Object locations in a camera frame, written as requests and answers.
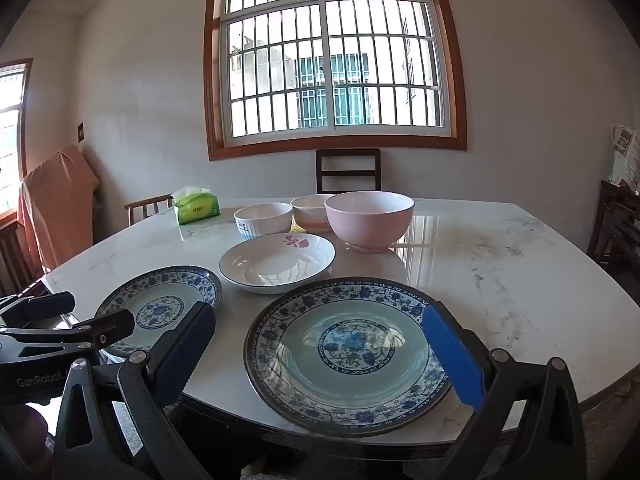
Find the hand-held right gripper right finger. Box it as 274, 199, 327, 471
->
421, 301, 588, 480

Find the dark wooden bench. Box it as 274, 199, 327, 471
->
0, 220, 47, 302

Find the pink bowl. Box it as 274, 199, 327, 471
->
324, 191, 416, 254

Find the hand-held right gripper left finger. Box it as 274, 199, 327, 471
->
52, 301, 217, 480

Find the small barred window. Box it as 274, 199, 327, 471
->
0, 58, 34, 226

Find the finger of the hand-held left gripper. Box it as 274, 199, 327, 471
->
50, 308, 136, 357
0, 291, 76, 328

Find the large blue patterned plate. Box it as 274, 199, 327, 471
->
243, 276, 453, 438

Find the stack of newspapers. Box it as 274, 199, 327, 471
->
610, 122, 640, 193

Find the dark wooden cabinet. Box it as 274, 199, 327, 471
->
587, 180, 640, 306

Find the orange cloth cover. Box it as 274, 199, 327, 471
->
17, 144, 99, 273

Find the green tissue pack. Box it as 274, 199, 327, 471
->
171, 186, 221, 226

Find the large barred window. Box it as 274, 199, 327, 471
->
204, 0, 468, 162

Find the small blue patterned plate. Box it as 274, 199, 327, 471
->
94, 265, 223, 359

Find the white plate with pink flower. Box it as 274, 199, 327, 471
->
218, 232, 337, 295

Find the dark wooden chair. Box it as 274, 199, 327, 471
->
315, 148, 382, 195

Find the white bowl with orange band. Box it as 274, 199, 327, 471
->
290, 194, 337, 234

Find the light wooden chair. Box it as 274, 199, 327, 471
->
125, 194, 175, 226

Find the white bowl with rabbit print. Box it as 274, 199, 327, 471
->
234, 202, 293, 241

